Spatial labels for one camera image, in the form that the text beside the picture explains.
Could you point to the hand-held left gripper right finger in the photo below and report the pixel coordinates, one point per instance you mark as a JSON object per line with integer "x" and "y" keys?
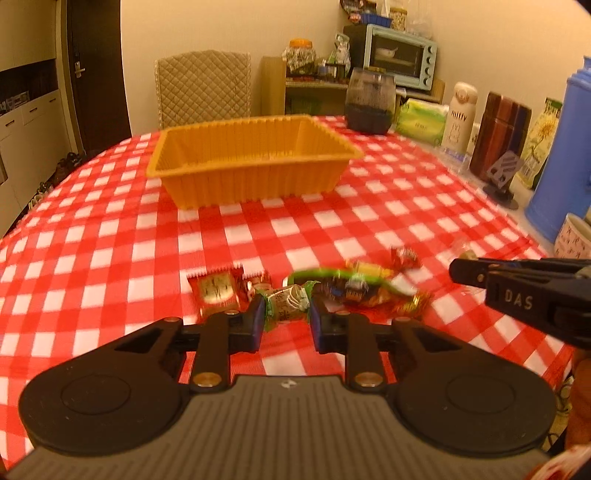
{"x": 318, "y": 328}

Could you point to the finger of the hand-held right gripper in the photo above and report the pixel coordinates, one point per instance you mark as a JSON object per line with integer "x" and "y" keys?
{"x": 466, "y": 272}

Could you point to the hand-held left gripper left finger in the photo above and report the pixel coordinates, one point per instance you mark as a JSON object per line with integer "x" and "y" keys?
{"x": 256, "y": 319}

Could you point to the clear candy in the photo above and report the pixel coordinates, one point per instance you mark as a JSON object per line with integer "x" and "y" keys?
{"x": 463, "y": 251}

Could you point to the green white candy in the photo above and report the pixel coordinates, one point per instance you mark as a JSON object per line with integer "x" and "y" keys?
{"x": 286, "y": 300}

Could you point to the small red snack packet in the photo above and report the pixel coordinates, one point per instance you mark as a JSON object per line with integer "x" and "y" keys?
{"x": 257, "y": 279}

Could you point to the dark snack packet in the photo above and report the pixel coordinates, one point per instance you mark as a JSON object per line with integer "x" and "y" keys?
{"x": 344, "y": 290}

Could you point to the orange red square snack packet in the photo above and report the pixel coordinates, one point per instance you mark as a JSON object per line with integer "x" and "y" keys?
{"x": 214, "y": 288}

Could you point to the red twisted candy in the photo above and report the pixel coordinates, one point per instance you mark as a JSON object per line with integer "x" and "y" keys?
{"x": 406, "y": 257}

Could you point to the gold foil snack packet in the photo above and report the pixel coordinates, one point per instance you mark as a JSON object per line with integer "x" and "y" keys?
{"x": 397, "y": 304}

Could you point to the yellow snack packet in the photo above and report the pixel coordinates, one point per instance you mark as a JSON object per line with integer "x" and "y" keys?
{"x": 369, "y": 267}

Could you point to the orange plastic tray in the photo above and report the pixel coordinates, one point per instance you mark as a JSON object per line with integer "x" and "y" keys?
{"x": 249, "y": 157}

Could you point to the person's right forearm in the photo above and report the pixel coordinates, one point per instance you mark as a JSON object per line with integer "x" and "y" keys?
{"x": 581, "y": 397}

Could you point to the patterned cup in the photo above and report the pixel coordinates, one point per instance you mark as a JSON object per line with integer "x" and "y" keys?
{"x": 572, "y": 235}

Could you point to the metal phone stand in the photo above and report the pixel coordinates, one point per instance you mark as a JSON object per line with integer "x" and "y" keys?
{"x": 503, "y": 168}

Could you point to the small clear plastic box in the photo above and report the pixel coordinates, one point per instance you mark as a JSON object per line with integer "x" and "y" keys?
{"x": 455, "y": 159}

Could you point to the brown wooden block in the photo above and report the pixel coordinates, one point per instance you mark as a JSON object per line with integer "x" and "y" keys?
{"x": 501, "y": 131}

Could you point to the red white checked tablecloth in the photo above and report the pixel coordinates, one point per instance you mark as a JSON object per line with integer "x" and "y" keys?
{"x": 115, "y": 258}

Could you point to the blue thermos jug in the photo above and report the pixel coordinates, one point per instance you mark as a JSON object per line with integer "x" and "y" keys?
{"x": 563, "y": 152}

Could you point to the white thermos bottle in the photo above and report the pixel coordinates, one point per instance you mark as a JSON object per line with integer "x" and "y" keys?
{"x": 461, "y": 115}

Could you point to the green tissue pack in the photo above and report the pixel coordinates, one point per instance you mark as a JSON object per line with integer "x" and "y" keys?
{"x": 422, "y": 121}

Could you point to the sunflower print packet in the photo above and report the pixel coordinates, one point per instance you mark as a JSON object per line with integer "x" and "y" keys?
{"x": 542, "y": 134}

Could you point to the dark glass jar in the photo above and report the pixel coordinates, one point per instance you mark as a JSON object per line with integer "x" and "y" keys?
{"x": 370, "y": 104}

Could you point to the light blue toaster oven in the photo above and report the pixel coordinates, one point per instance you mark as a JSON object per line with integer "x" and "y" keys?
{"x": 399, "y": 57}

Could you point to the wooden shelf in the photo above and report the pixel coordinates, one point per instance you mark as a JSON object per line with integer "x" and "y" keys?
{"x": 272, "y": 85}

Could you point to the quilted beige chair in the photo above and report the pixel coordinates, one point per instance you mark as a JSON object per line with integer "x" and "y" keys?
{"x": 203, "y": 87}

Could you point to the row of shoes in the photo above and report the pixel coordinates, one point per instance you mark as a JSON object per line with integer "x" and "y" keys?
{"x": 57, "y": 173}

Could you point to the clear plastic bag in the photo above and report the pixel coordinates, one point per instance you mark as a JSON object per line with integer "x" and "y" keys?
{"x": 420, "y": 18}

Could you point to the clear food jar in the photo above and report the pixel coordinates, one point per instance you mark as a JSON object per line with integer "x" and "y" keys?
{"x": 399, "y": 18}

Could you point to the orange lid snack jar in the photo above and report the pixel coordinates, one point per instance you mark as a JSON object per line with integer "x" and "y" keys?
{"x": 301, "y": 57}

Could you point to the blue box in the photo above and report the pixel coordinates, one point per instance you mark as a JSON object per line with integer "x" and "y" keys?
{"x": 376, "y": 19}

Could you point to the dark brown door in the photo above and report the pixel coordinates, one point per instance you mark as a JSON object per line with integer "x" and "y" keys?
{"x": 99, "y": 69}

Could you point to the white cabinet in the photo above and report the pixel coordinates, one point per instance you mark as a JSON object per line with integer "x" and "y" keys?
{"x": 27, "y": 124}

